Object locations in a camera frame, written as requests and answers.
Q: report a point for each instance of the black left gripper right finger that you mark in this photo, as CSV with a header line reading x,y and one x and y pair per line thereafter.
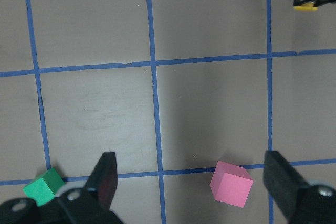
x,y
299,200

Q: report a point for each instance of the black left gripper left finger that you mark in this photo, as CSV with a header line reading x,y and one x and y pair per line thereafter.
x,y
91,203

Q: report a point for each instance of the green foam cube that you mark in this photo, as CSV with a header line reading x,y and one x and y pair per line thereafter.
x,y
43,188

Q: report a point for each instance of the pink foam cube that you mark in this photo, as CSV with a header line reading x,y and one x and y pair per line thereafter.
x,y
231,184

